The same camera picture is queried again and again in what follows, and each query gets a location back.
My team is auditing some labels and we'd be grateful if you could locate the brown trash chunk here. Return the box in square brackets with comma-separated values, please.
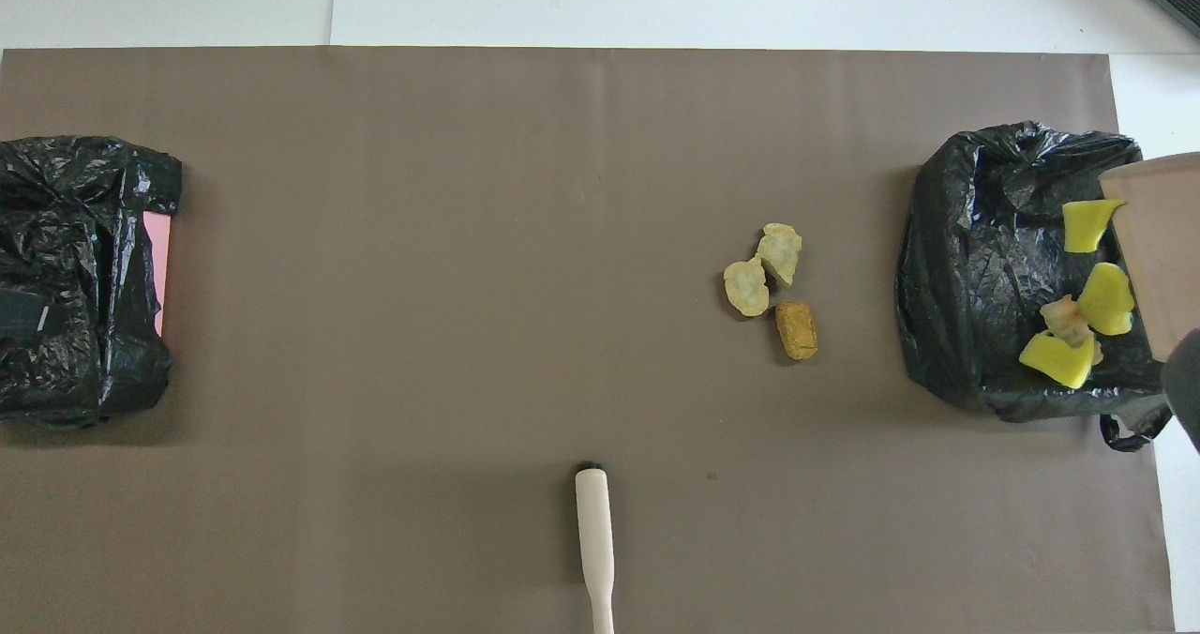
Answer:
[774, 299, 818, 361]

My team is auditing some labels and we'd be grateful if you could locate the pale green trash chunk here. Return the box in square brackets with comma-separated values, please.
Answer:
[756, 222, 803, 287]
[723, 256, 771, 318]

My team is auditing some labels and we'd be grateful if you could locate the black plastic trash bag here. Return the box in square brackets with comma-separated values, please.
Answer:
[0, 135, 184, 429]
[895, 121, 1185, 452]

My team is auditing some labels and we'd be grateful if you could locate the brown paper table mat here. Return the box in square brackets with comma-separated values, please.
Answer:
[0, 47, 1176, 634]

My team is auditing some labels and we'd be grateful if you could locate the beige plastic dustpan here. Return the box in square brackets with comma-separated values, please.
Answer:
[1099, 152, 1200, 365]

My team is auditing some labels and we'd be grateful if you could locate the beige handled black bristle brush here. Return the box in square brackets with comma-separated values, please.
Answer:
[574, 462, 617, 634]

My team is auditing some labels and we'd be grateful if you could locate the yellow sponge piece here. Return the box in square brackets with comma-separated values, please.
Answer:
[1019, 329, 1098, 389]
[1076, 262, 1135, 337]
[1062, 199, 1126, 254]

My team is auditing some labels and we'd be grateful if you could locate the pink plastic bin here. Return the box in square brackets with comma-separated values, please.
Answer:
[142, 212, 173, 339]

